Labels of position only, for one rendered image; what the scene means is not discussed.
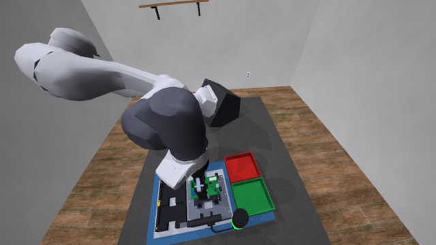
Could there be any green bin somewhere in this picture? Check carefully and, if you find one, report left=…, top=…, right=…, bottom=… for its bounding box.
left=231, top=177, right=275, bottom=217

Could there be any green circuit board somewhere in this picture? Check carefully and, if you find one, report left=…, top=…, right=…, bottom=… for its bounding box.
left=190, top=176, right=220, bottom=199

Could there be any red open-top bin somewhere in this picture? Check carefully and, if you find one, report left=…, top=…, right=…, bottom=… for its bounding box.
left=225, top=152, right=262, bottom=185

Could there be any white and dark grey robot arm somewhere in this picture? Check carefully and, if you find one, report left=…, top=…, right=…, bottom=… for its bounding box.
left=14, top=28, right=218, bottom=190

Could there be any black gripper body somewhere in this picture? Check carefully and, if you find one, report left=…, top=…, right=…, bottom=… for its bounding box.
left=191, top=160, right=209, bottom=182

